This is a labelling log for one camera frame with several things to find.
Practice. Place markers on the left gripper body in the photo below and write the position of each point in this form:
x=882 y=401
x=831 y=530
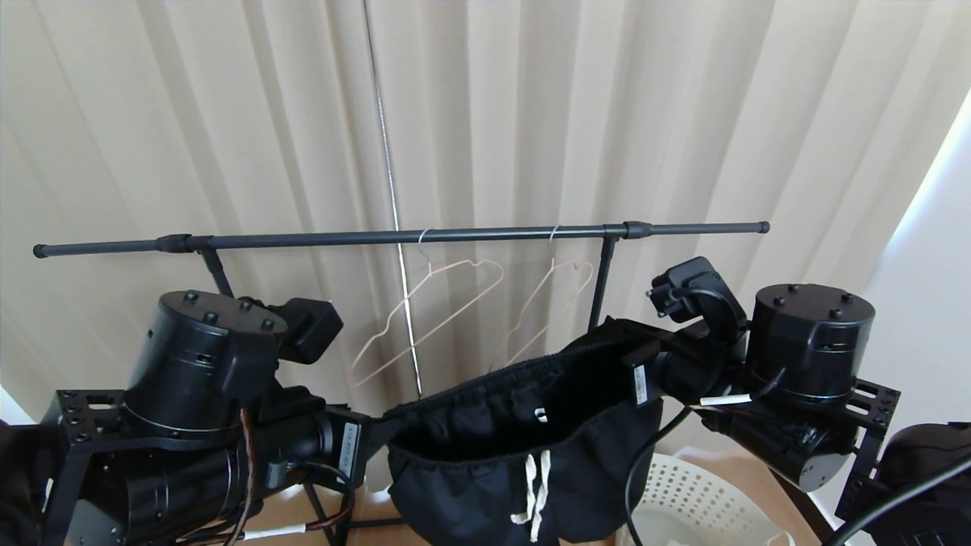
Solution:
x=303 y=444

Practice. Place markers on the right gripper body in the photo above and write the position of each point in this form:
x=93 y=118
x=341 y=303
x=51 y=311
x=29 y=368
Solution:
x=686 y=371

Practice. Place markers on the black shorts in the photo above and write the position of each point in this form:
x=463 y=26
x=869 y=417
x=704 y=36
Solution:
x=470 y=485

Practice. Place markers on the pink clothes hanger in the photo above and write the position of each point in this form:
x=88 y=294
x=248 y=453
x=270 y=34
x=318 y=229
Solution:
x=455 y=301
x=553 y=250

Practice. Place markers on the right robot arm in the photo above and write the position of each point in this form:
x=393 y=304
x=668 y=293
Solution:
x=812 y=341

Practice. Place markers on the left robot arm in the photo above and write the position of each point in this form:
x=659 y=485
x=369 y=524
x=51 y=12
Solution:
x=197 y=364

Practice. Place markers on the white laundry basket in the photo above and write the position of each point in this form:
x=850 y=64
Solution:
x=705 y=493

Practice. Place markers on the black clothes rack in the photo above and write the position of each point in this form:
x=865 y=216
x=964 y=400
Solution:
x=303 y=240

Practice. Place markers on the window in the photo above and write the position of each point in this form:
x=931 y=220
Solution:
x=933 y=265

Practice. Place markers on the beige curtain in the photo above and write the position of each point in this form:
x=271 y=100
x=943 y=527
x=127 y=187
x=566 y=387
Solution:
x=227 y=114

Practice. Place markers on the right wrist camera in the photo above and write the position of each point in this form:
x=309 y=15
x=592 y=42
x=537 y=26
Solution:
x=694 y=288

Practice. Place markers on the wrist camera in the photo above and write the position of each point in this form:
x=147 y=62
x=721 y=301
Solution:
x=694 y=288
x=311 y=330

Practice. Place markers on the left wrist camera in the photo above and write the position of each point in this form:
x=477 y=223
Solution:
x=311 y=330

